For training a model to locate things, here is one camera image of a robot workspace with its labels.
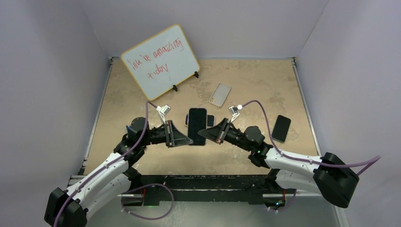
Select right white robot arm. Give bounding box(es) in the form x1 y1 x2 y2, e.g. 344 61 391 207
198 118 359 208

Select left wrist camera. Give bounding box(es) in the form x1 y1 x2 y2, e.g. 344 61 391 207
156 105 171 124

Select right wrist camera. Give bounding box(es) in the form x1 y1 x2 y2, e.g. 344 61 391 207
229 105 243 123

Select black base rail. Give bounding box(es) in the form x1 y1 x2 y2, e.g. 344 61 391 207
109 174 298 208

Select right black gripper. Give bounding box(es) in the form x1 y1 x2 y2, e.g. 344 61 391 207
198 118 252 152

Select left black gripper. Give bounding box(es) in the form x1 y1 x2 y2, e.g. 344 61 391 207
140 120 192 148

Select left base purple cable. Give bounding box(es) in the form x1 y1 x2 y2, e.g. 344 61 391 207
121 183 175 220

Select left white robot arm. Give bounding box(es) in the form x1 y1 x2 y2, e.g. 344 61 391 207
44 117 193 227

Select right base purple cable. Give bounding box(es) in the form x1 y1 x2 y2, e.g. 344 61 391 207
266 189 297 214

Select black smartphone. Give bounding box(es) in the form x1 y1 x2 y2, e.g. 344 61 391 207
185 114 216 127

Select black phone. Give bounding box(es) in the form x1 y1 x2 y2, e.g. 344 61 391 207
188 108 207 146
272 115 291 143

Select translucent white phone case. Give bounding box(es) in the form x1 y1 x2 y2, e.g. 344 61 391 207
209 83 231 107

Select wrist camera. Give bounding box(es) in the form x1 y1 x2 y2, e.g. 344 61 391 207
156 105 171 124
229 105 243 123

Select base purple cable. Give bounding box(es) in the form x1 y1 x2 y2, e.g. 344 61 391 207
266 189 297 214
121 183 175 220

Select whiteboard with orange frame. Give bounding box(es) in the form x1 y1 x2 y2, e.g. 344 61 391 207
121 24 200 101

